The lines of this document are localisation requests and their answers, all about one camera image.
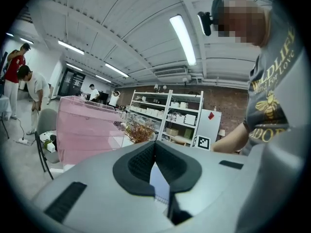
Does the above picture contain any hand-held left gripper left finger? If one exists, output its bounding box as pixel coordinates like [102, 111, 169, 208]
[113, 140, 156, 197]

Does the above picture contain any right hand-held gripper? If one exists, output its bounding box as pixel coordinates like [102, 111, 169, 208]
[191, 135, 211, 151]

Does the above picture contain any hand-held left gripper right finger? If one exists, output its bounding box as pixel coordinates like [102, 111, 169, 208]
[155, 140, 203, 225]

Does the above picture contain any purple spiral notebook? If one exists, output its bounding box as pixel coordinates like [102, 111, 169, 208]
[149, 165, 171, 216]

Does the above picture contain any pink translucent storage box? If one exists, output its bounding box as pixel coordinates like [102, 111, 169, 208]
[56, 95, 127, 166]

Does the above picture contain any person's right forearm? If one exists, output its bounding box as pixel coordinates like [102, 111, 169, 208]
[210, 122, 251, 154]

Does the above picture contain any white cabinet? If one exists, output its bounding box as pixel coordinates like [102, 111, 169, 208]
[195, 108, 223, 143]

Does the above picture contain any dried brown plant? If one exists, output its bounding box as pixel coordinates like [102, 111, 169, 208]
[122, 120, 156, 145]

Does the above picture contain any white shelving unit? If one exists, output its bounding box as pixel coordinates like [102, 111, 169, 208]
[128, 89, 205, 147]

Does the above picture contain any ceiling air conditioner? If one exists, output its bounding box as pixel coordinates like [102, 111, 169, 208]
[154, 66, 188, 78]

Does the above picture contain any grey printed t-shirt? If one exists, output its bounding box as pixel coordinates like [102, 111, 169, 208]
[242, 16, 307, 156]

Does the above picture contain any white round device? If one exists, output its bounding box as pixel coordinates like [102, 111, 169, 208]
[38, 130, 57, 142]

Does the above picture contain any grey chair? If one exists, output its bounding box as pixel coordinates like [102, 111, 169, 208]
[35, 108, 61, 181]

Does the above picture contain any long ceiling light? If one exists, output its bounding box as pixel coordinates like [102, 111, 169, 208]
[66, 63, 84, 72]
[169, 14, 197, 66]
[57, 40, 85, 56]
[104, 62, 130, 78]
[95, 74, 112, 83]

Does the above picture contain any dark glass door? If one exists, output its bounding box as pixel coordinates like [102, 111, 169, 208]
[58, 67, 86, 98]

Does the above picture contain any person's head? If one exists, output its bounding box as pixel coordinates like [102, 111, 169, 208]
[211, 0, 272, 47]

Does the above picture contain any white cloth covered table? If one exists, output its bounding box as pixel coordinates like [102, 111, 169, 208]
[0, 95, 13, 140]

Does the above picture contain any black head camera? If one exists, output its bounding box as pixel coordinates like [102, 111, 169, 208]
[197, 11, 215, 37]

